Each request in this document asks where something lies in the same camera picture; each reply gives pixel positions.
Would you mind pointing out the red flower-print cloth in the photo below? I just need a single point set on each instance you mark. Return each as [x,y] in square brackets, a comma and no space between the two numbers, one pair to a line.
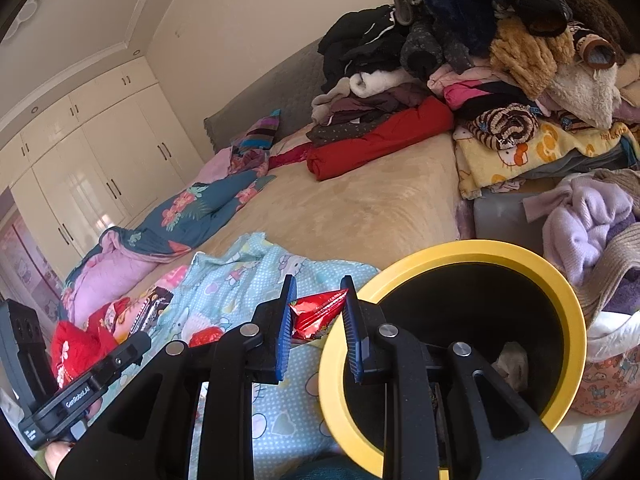
[70,350]

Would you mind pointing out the red snack wrapper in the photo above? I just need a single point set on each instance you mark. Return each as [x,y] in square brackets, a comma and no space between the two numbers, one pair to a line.
[315,315]

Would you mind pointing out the red folded garment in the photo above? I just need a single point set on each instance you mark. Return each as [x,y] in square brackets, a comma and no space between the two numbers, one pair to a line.
[380,145]

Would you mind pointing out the yellow-rimmed black bin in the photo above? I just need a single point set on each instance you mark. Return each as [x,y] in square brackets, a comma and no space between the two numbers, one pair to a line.
[475,251]

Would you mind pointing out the white ceiling lamp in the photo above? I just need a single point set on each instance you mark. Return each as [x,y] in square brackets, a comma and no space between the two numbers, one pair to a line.
[30,10]

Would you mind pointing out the person's left hand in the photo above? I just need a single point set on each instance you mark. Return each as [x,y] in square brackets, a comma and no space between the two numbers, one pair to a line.
[56,459]

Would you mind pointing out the pink cartoon blanket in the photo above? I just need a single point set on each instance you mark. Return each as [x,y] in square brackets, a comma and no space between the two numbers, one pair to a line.
[172,279]

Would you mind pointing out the beige bed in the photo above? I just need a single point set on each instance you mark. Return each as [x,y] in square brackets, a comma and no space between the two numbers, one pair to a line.
[360,210]

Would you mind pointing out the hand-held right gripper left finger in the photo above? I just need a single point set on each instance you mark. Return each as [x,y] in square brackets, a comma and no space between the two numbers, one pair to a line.
[285,340]

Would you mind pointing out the person's teal clothing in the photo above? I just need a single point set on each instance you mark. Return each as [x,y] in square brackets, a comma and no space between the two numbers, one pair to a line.
[325,467]

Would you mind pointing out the dark red cloth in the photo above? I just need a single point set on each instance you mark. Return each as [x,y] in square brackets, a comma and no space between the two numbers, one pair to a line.
[290,155]

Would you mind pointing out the striped pillow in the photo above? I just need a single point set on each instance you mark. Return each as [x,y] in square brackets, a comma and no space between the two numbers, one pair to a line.
[260,132]

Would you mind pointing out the brown patterned sweater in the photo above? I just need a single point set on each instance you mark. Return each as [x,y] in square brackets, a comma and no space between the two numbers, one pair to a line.
[595,52]

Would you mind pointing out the white cloth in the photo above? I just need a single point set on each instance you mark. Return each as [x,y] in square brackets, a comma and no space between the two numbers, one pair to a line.
[615,335]

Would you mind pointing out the dark purple garment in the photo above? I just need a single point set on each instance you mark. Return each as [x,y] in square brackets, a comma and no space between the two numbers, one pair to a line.
[395,97]

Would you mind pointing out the dark snack packet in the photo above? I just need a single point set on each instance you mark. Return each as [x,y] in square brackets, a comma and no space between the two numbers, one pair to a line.
[150,310]

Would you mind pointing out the grey dotted garment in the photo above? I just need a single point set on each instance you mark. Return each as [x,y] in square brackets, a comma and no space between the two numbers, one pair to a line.
[425,45]

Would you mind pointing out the grey fuzzy garment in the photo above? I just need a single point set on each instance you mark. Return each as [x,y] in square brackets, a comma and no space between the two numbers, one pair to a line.
[407,2]

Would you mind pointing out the pink garment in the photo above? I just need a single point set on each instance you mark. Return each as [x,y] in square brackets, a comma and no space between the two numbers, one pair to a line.
[465,92]

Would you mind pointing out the grey box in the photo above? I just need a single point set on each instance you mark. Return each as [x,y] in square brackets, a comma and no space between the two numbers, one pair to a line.
[500,220]

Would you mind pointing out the red plastic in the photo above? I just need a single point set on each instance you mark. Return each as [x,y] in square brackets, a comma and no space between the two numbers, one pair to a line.
[205,336]

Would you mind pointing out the blue floral quilt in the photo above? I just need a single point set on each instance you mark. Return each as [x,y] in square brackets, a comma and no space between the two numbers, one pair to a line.
[200,205]

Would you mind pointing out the grey headboard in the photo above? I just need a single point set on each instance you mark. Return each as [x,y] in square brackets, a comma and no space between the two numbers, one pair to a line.
[270,90]

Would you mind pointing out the yellow cartoon blanket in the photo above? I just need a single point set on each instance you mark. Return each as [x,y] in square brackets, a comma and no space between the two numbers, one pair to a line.
[545,150]

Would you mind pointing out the navy fuzzy garment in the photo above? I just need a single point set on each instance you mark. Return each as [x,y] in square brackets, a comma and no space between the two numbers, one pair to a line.
[460,5]

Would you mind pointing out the white fleece garment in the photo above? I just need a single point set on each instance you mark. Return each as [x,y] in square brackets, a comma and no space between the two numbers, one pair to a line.
[375,82]

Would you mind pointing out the white wardrobe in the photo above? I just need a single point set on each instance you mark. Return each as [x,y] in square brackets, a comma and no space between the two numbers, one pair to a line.
[100,160]

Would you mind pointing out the dark dotted garment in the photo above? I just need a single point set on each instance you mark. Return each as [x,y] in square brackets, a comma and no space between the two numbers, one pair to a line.
[340,132]

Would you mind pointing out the black jacket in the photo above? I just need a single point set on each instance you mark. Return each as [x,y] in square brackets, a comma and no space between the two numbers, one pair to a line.
[360,40]

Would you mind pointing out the lilac fleece garment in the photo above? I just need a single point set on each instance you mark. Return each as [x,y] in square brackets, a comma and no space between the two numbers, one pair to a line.
[580,220]

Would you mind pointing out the tan fuzzy garment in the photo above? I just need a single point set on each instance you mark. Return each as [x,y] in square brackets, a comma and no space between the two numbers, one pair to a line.
[525,55]

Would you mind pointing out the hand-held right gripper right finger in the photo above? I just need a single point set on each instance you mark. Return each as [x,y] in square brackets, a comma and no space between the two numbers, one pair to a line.
[352,345]

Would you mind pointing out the cream fleece garment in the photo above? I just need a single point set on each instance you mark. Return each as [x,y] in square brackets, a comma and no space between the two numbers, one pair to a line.
[585,90]

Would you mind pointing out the brown plush blanket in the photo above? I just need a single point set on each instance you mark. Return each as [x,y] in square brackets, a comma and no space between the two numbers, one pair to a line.
[595,5]

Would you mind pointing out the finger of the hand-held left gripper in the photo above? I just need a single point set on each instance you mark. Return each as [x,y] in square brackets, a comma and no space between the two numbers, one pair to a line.
[132,350]

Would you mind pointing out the light blue cat-print blanket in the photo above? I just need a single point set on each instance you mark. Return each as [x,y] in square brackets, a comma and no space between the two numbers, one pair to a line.
[260,280]

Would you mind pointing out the beige knitted garment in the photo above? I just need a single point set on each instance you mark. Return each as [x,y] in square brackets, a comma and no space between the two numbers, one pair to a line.
[622,250]

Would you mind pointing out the brown striped knit garment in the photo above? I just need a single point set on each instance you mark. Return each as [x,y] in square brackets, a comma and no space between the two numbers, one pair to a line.
[505,127]

